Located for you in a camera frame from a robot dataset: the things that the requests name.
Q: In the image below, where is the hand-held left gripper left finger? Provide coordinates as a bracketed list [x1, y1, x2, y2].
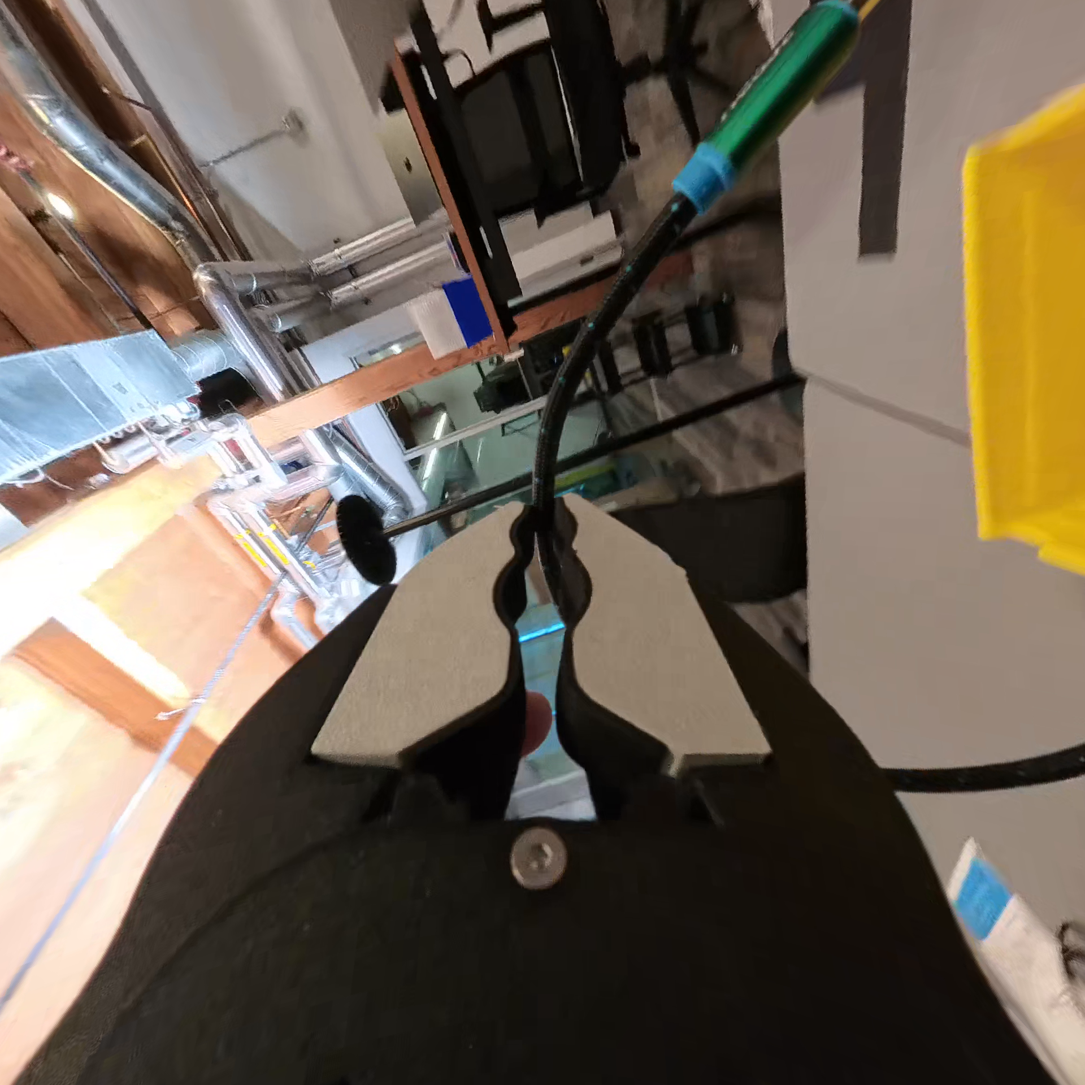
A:
[309, 500, 537, 819]

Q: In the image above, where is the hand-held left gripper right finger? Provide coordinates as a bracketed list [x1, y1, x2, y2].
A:
[540, 494, 774, 820]

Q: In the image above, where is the green-plug braided HDMI cable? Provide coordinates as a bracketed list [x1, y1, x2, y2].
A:
[533, 0, 1085, 795]

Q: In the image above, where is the black pole stand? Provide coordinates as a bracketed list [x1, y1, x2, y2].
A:
[335, 371, 807, 588]

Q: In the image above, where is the white packet blue label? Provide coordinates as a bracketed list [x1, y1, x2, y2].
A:
[943, 837, 1085, 1085]

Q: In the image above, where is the yellow plastic bin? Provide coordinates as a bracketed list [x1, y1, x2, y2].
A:
[961, 84, 1085, 579]

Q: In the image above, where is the silver air duct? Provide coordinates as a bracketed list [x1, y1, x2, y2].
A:
[0, 329, 199, 486]

